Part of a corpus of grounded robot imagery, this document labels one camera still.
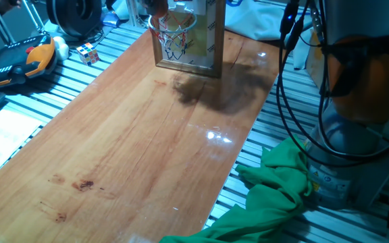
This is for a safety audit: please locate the colourful puzzle cube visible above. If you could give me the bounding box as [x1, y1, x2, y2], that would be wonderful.
[76, 42, 101, 66]

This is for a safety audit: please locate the white round figure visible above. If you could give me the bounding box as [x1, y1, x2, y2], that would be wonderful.
[52, 35, 70, 61]

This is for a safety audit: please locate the green cloth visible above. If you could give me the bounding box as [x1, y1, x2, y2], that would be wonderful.
[159, 134, 315, 243]

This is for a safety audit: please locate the wooden framed toy basketball hoop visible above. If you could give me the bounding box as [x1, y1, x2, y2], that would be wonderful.
[147, 0, 227, 79]

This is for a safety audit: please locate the white cloth with blue trim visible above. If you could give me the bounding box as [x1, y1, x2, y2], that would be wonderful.
[224, 0, 313, 70]

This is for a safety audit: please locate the white paper sheet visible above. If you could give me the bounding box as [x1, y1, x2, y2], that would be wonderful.
[0, 107, 44, 188]

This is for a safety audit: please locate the aluminium frame post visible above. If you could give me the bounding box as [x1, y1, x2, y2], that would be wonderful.
[125, 0, 140, 27]

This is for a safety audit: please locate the wooden board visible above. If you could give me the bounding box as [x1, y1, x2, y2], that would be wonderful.
[0, 28, 282, 243]

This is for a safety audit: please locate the black filament spool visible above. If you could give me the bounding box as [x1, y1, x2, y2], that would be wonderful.
[45, 0, 103, 38]

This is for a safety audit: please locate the thin grey metal rod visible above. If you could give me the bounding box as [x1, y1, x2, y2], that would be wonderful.
[20, 0, 45, 33]

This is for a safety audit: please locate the blue purple packet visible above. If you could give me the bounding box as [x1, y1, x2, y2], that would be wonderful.
[102, 9, 122, 28]

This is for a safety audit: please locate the black orange teach pendant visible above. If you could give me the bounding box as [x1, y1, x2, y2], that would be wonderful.
[0, 34, 57, 90]

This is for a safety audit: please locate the small orange toy basketball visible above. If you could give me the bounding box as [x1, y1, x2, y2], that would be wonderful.
[146, 0, 169, 18]

